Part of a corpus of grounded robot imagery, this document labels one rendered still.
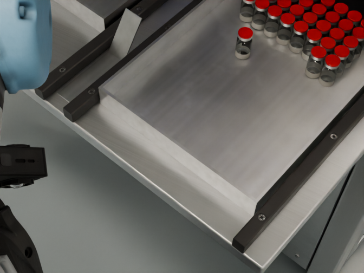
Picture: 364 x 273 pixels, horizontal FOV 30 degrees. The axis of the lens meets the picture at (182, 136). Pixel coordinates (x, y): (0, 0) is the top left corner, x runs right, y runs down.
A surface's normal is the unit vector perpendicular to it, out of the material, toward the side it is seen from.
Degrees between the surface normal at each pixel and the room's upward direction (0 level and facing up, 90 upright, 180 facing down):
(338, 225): 90
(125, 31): 55
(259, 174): 0
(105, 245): 0
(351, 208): 90
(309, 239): 90
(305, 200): 0
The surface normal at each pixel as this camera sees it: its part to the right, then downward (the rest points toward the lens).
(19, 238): 0.76, -0.29
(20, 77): 0.07, 0.88
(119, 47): -0.51, 0.18
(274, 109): 0.03, -0.56
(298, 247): -0.65, 0.62
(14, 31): 0.10, 0.32
